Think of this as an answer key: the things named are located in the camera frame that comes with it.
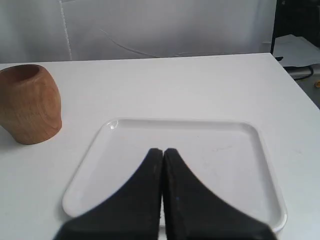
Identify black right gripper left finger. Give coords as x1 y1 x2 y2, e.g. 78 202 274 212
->
54 148 163 240

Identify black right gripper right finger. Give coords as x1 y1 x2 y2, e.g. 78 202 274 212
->
162 148 277 240

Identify brown wooden cup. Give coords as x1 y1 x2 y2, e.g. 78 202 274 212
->
0 64 62 145

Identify white rectangular tray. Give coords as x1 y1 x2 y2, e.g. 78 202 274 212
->
62 118 288 233

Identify white paper sheets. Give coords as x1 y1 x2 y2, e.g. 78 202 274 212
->
272 34 320 67

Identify white backdrop cloth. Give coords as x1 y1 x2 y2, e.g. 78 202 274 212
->
0 0 276 63

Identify black cable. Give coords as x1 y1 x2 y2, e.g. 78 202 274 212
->
284 64 315 81

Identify black stand post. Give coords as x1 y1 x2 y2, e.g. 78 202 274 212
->
272 0 320 52

